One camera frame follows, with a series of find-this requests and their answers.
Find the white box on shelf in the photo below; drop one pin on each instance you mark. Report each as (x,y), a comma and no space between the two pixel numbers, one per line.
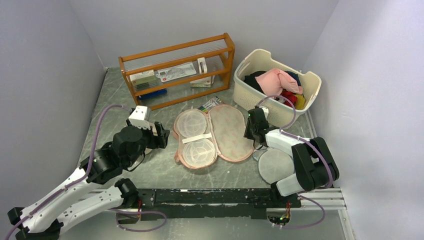
(206,82)

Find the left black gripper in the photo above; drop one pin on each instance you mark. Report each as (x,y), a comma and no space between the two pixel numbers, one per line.
(161,139)

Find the orange wooden shelf rack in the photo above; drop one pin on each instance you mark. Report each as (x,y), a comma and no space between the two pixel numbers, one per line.
(218,50)

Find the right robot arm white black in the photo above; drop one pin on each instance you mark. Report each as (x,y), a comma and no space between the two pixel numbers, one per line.
(313,164)

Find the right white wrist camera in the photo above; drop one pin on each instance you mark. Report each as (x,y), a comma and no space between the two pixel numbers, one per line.
(265,111)

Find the black garment in basket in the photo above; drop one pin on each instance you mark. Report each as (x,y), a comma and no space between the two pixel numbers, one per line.
(251,81)

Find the pack of coloured markers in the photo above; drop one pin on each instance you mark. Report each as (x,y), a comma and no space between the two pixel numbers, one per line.
(213,102)

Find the pink floral mesh laundry bag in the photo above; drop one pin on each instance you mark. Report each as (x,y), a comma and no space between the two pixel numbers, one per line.
(203,137)

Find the white upright item on shelf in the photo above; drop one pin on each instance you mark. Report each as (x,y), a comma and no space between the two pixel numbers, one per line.
(202,65)

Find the cream plastic laundry basket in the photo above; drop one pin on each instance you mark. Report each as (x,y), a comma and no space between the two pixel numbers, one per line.
(280,115)

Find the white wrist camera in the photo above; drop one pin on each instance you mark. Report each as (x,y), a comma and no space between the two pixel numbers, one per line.
(139,118)
(265,111)

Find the dark blue garment in basket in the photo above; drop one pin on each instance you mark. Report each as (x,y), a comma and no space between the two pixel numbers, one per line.
(295,77)

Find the white paper sheet on shelf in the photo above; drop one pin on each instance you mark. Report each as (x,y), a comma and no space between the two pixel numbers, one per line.
(176,72)

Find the beige round mesh laundry bag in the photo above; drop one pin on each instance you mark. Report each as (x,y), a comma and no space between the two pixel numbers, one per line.
(142,157)

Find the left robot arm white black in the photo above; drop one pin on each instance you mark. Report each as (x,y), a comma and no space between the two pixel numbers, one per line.
(63,208)

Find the blue item on lower shelf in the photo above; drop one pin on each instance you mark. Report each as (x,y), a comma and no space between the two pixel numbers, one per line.
(153,94)

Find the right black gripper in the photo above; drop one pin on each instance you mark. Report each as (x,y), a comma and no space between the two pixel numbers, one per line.
(247,134)

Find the white red box left shelf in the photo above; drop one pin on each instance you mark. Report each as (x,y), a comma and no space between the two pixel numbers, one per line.
(143,80)

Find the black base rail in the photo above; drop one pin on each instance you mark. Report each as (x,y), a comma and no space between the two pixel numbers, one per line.
(178,203)

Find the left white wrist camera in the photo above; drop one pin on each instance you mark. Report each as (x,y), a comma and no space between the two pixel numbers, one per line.
(139,118)

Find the yellow garment in basket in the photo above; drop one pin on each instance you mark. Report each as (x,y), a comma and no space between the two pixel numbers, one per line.
(300,101)

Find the red garment in basket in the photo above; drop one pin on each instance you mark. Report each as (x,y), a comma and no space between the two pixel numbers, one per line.
(290,98)

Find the pink bra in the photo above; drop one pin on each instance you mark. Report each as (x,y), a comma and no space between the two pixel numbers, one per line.
(274,81)

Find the white round mesh laundry bag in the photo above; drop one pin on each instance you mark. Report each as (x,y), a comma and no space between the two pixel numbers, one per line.
(273,165)

